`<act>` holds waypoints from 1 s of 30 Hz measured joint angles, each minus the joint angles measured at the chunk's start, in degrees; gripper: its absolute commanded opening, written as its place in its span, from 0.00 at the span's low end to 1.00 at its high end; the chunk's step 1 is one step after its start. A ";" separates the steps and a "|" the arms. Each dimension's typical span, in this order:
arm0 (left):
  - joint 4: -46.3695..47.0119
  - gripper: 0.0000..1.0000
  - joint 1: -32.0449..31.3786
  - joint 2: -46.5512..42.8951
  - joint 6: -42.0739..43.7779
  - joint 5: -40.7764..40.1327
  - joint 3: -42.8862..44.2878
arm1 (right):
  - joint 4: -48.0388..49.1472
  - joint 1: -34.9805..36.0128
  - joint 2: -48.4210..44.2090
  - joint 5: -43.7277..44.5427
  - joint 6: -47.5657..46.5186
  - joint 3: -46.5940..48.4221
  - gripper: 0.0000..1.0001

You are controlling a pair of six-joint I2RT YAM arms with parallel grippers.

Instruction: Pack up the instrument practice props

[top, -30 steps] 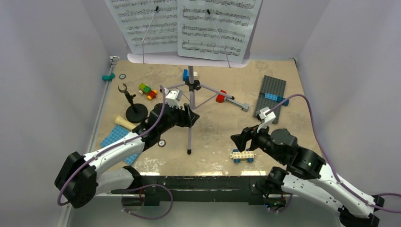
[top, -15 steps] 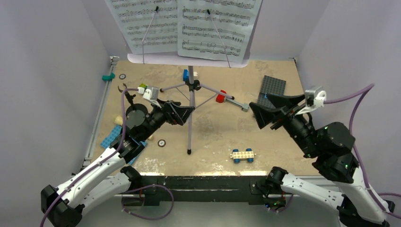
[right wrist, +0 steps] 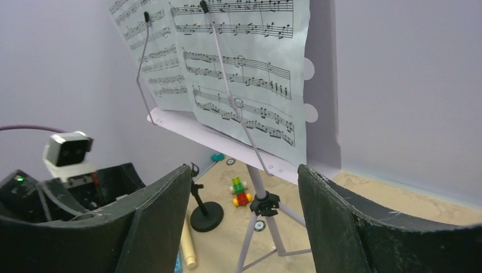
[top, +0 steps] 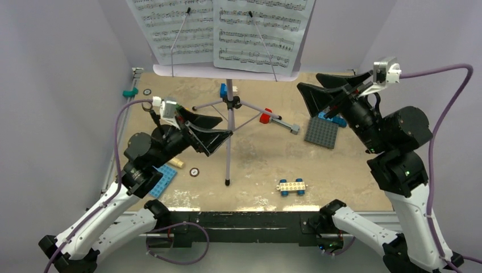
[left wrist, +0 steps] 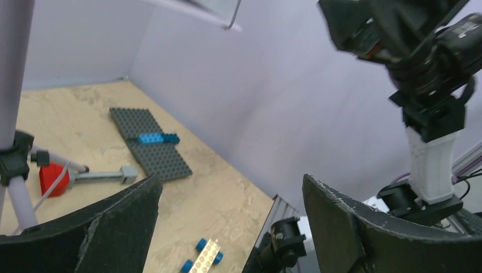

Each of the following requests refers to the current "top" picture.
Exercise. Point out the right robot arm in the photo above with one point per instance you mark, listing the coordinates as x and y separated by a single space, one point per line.
396 167

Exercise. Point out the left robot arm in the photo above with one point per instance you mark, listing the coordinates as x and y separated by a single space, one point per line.
82 246

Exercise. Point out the black table front rail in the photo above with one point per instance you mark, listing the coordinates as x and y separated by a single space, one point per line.
182 229

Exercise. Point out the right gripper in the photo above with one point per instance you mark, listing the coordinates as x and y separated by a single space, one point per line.
316 98

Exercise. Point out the blue bricks on grey plate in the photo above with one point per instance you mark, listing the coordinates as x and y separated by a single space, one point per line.
336 119

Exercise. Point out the teal brick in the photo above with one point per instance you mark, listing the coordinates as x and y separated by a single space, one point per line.
130 93

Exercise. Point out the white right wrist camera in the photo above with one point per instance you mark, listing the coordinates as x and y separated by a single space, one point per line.
386 71

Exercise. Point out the sheet music page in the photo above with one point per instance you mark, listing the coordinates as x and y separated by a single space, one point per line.
178 32
259 36

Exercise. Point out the cream toy microphone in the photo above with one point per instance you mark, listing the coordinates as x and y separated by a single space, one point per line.
176 163

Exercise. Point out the blue white brick stack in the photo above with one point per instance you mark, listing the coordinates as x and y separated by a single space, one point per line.
224 89

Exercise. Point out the light blue building baseplate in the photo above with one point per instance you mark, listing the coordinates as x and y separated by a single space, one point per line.
169 173

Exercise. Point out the grey girder red brick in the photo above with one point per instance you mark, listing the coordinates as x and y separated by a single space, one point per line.
265 118

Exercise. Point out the white brick car blue wheels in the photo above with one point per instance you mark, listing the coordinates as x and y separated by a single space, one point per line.
286 187

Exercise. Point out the black microphone stand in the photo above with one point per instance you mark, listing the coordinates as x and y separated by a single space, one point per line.
148 107

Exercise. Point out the lilac music stand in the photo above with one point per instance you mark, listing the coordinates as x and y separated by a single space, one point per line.
208 70

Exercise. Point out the dark grey building baseplate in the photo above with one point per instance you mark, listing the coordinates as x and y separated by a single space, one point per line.
321 132

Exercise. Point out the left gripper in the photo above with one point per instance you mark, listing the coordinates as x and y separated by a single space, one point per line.
207 140

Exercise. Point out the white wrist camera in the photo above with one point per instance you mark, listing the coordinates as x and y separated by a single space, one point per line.
167 109
386 71

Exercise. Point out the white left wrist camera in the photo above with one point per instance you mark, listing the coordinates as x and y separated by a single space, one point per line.
167 109

